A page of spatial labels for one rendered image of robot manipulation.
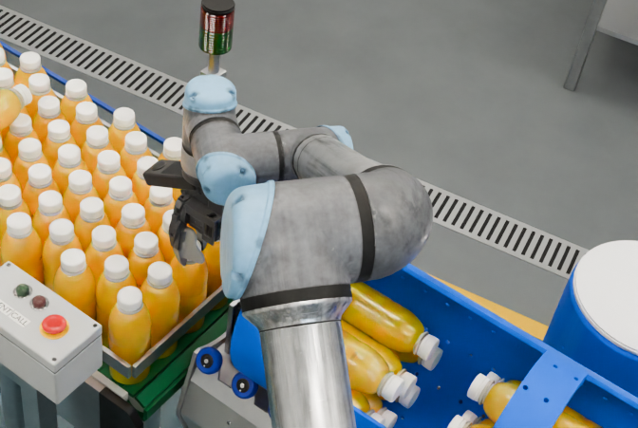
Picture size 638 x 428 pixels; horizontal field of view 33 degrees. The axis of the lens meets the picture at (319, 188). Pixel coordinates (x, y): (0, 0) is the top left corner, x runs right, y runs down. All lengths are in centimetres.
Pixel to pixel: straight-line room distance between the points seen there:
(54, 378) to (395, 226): 71
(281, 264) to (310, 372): 11
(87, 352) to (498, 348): 64
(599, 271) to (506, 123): 200
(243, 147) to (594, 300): 75
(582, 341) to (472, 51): 244
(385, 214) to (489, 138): 277
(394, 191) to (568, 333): 90
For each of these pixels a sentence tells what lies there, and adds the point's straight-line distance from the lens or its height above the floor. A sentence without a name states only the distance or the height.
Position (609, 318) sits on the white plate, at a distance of 193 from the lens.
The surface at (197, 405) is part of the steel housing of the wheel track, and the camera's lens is 186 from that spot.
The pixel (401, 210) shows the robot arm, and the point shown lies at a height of 163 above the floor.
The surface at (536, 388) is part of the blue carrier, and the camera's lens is 152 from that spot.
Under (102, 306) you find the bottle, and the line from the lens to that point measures 180.
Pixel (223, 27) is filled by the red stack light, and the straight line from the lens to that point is 203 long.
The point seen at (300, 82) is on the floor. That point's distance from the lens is 393.
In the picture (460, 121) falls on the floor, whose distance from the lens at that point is 389.
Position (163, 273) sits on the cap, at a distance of 175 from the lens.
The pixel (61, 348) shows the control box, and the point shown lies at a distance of 165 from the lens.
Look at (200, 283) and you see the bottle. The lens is 182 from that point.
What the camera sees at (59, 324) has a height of 111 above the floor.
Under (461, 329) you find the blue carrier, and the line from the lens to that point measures 176.
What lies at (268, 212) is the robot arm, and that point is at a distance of 107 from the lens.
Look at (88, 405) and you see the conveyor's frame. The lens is 191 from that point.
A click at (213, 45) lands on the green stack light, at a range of 205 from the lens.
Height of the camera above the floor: 240
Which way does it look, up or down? 43 degrees down
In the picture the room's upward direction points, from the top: 10 degrees clockwise
